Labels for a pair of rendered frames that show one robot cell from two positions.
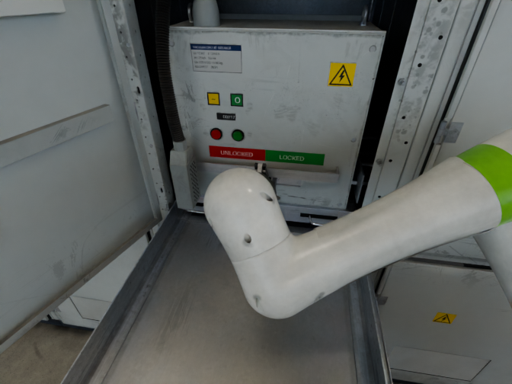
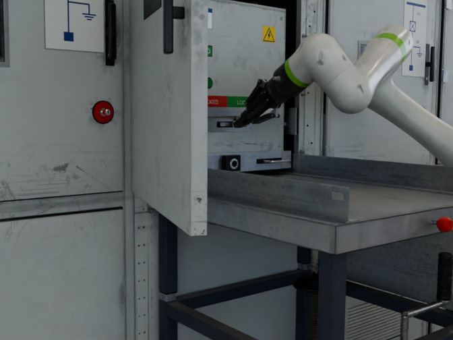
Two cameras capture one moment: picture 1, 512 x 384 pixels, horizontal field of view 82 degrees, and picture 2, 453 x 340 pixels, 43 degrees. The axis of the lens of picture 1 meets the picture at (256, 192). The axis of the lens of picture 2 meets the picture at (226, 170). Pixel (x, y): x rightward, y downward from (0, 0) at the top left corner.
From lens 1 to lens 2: 1.46 m
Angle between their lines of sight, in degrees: 53
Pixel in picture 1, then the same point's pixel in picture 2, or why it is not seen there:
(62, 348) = not seen: outside the picture
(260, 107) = (224, 57)
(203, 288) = not seen: hidden behind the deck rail
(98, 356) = (262, 203)
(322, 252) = (365, 67)
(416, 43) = (305, 14)
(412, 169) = (319, 98)
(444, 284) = not seen: hidden behind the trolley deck
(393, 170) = (311, 100)
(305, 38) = (248, 8)
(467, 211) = (394, 50)
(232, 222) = (335, 48)
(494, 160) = (386, 34)
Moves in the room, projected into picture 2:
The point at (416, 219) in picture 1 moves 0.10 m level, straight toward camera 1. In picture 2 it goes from (382, 54) to (400, 50)
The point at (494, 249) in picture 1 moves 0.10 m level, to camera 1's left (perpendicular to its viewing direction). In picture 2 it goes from (392, 104) to (377, 104)
